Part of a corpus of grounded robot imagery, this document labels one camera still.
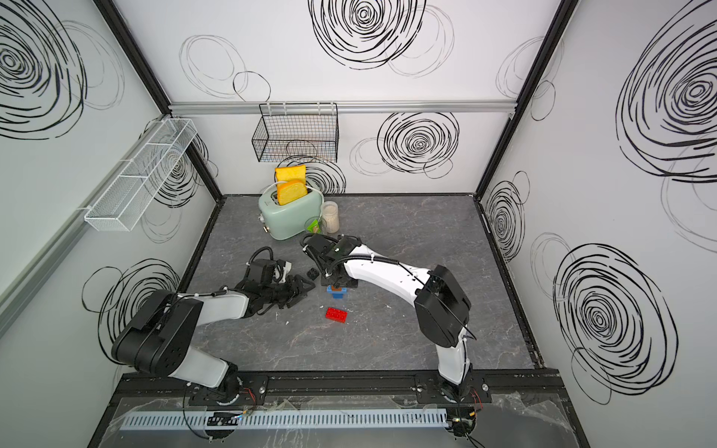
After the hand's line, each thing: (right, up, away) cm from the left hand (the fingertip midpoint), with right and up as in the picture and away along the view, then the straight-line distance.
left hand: (311, 289), depth 90 cm
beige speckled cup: (+5, +23, +13) cm, 27 cm away
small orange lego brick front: (+8, 0, -1) cm, 8 cm away
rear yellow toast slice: (-10, +39, +7) cm, 41 cm away
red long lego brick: (+9, -7, -5) cm, 12 cm away
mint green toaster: (-11, +22, +9) cm, 27 cm away
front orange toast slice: (-8, +33, +5) cm, 34 cm away
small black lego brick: (0, +4, +6) cm, 7 cm away
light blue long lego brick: (+8, -2, +1) cm, 9 cm away
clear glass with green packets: (-1, +21, +13) cm, 24 cm away
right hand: (+9, +4, -6) cm, 11 cm away
